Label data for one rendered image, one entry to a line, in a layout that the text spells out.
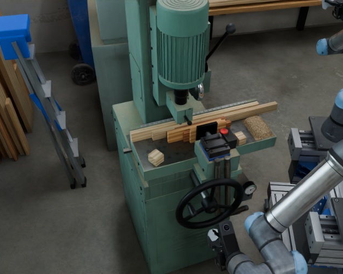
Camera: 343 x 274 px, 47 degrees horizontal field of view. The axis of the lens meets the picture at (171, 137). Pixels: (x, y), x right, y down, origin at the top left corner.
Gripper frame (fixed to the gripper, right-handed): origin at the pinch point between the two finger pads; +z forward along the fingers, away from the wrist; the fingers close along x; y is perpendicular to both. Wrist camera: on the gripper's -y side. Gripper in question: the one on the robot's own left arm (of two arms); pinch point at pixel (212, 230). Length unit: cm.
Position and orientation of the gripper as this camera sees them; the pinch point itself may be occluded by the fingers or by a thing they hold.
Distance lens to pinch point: 141.3
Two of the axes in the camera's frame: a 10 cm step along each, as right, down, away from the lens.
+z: -2.8, -2.0, 9.4
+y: 1.5, 9.6, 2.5
